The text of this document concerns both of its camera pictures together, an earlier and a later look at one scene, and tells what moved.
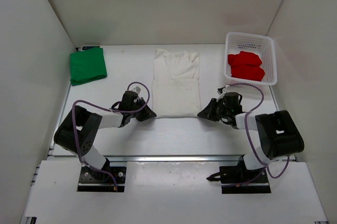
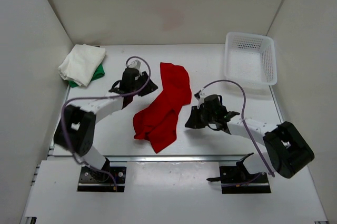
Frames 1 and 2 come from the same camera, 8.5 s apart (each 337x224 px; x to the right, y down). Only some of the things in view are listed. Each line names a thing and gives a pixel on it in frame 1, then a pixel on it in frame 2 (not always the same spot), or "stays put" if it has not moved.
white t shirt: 176,90 → 80,64
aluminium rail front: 175,159 stays put
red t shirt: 246,65 → 157,122
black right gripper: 208,113 → 194,121
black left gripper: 147,114 → 150,87
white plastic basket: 249,59 stays put
